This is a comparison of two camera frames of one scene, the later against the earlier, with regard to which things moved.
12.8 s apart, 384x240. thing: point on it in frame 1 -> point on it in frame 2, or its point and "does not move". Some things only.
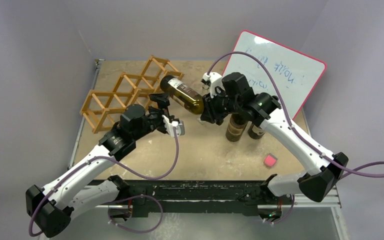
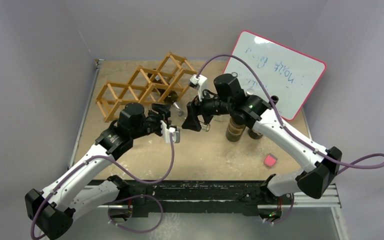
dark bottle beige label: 235,127 does not move
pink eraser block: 270,160 does not move
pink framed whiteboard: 291,76 does not move
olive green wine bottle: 182,94 -> 164,87
